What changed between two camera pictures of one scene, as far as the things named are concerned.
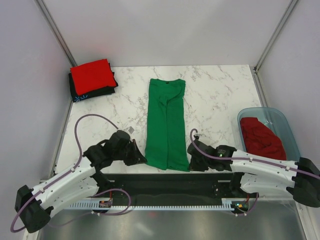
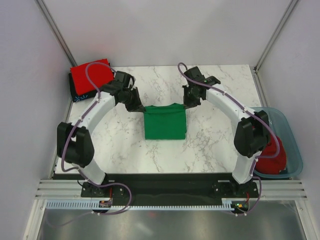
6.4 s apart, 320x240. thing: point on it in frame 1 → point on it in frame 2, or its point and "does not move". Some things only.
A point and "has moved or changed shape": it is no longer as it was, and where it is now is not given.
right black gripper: [194, 167] → [187, 103]
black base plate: [170, 187] does not move
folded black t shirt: [107, 90] does not move
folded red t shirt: [92, 75] does not move
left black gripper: [136, 155] → [137, 106]
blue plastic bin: [274, 118] does not move
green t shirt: [167, 145] has moved or changed shape
